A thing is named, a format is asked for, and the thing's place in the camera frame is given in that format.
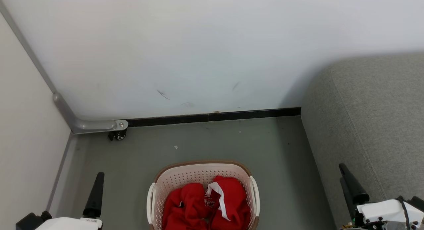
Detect black caster wheel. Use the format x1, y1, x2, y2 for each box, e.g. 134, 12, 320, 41
108, 130, 127, 141

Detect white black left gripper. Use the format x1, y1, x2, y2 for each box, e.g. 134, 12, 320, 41
16, 172, 105, 230

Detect red shorts with white stripes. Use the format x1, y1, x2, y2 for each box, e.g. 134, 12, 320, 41
162, 183, 212, 230

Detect grey metal partition frame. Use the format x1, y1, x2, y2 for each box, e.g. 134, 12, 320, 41
0, 0, 129, 135

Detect red jersey with white trim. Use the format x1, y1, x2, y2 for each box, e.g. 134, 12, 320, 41
204, 176, 251, 230

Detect grey fabric sofa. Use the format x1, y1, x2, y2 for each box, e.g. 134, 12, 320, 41
301, 53, 424, 230

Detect black baseboard strip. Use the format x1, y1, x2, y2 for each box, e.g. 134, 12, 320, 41
126, 107, 301, 128

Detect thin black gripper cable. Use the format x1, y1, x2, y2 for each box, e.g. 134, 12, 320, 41
397, 196, 412, 230

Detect cream perforated laundry basket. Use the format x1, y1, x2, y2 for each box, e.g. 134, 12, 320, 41
146, 160, 260, 230

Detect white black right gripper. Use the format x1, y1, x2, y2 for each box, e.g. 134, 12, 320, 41
339, 163, 424, 230

